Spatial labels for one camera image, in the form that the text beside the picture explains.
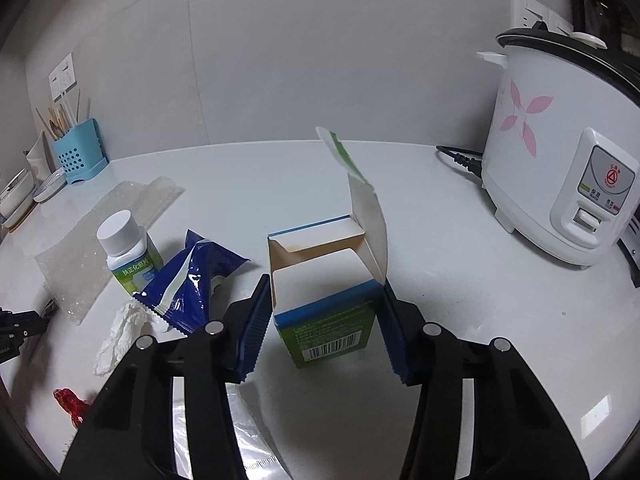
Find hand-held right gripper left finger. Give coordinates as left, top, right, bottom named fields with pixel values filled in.
left=60, top=274, right=296, bottom=480

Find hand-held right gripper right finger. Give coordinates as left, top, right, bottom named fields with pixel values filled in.
left=377, top=280, right=591, bottom=480

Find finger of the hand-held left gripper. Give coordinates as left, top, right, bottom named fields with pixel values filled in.
left=0, top=307, right=48, bottom=361

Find blue green cardboard box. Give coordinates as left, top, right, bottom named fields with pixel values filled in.
left=266, top=126, right=388, bottom=370

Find blue snack wrapper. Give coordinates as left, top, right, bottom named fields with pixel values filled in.
left=134, top=230, right=251, bottom=338

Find clear bubble wrap sheet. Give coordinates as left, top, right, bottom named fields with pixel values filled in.
left=34, top=176, right=183, bottom=327

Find red candy wrapper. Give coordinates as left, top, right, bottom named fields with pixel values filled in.
left=52, top=387, right=93, bottom=428

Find clear plastic bag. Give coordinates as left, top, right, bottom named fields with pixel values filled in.
left=170, top=375, right=291, bottom=480

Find crumpled white tissue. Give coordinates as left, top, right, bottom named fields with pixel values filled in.
left=92, top=300, right=171, bottom=377

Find white lidded container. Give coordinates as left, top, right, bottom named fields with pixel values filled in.
left=0, top=167, right=36, bottom=226

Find white pill bottle green label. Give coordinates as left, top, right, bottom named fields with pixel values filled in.
left=96, top=211, right=164, bottom=297

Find white round ribbed dish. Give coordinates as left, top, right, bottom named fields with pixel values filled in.
left=32, top=167, right=68, bottom=203

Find white cup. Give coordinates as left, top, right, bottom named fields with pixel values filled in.
left=26, top=130, right=56, bottom=176

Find blue plastic utensil holder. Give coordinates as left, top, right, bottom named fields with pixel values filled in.
left=52, top=118, right=108, bottom=184

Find bunch of wooden chopsticks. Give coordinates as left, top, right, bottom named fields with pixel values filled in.
left=35, top=89, right=93, bottom=142

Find white flowered rice cooker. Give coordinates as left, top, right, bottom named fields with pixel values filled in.
left=476, top=27, right=640, bottom=267

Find black power cord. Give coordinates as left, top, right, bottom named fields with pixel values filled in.
left=436, top=145, right=486, bottom=178

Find white wall socket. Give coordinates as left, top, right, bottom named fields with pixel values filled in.
left=48, top=53, right=77, bottom=101
left=510, top=0, right=575, bottom=36

